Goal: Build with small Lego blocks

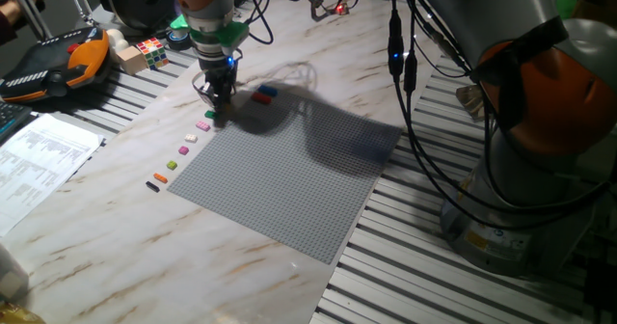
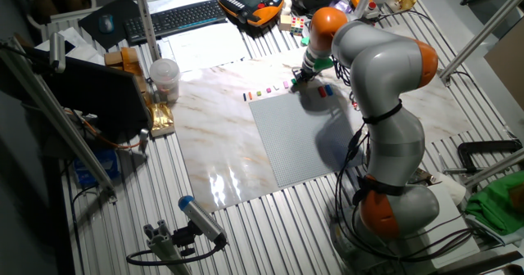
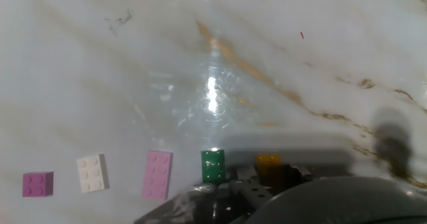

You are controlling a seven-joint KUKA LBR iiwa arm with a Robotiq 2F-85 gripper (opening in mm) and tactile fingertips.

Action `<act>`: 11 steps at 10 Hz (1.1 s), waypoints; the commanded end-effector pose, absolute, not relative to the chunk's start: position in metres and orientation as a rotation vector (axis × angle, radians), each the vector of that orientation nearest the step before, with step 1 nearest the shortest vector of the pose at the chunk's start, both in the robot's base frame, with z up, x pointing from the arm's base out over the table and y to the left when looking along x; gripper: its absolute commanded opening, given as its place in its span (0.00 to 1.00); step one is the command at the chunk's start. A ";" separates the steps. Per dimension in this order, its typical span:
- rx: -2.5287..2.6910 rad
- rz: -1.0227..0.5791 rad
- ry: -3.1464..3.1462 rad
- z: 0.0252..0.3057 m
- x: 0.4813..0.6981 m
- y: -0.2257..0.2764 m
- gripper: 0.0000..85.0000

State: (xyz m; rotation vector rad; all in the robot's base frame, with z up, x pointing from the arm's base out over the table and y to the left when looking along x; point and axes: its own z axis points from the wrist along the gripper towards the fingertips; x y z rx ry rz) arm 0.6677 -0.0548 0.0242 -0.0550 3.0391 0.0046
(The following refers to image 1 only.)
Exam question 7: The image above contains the grey Lego baseplate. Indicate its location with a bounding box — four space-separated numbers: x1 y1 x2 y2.
167 85 404 266

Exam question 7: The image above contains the wooden cube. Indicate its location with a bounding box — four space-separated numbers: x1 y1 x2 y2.
116 45 148 76

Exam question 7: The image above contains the gold foil bag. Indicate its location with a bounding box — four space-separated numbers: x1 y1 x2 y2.
0 300 47 324

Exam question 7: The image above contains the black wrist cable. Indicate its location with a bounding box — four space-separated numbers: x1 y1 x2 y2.
243 0 377 45

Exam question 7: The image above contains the black cable with LED plug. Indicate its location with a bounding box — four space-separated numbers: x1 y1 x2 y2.
387 0 604 231

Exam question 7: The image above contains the black filament spool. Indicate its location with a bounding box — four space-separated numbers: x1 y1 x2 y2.
95 0 177 31

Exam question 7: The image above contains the green cloth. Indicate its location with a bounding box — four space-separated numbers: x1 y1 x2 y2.
556 0 578 19

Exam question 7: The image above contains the Rubik's cube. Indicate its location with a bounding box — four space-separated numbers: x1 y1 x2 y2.
135 37 171 71

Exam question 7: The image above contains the black orange teach pendant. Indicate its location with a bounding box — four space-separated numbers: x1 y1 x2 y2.
0 26 112 104

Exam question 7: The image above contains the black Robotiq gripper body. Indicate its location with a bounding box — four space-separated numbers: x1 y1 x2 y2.
196 47 242 88

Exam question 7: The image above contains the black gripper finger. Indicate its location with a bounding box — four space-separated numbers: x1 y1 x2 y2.
201 80 221 114
217 80 235 119

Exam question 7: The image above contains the person's dark sleeved forearm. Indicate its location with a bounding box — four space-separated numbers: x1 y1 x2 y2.
0 0 30 45

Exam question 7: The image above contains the black disc with yellow centre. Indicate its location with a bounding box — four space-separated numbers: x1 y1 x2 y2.
166 28 194 51

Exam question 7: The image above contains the white round figurine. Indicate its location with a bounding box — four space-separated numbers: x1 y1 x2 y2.
105 28 130 55

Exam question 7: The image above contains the shiny metal bracket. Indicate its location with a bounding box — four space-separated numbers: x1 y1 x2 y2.
455 83 486 122

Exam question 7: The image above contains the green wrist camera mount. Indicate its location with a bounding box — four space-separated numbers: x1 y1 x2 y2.
169 13 251 48

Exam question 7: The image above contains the marble pattern table sheet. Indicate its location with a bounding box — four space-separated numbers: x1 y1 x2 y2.
0 0 449 324

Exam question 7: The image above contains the printed paper sheet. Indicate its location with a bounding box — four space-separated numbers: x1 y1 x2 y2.
0 113 105 238

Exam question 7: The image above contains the thin grey sensor cable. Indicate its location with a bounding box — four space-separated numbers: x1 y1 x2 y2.
191 70 216 106

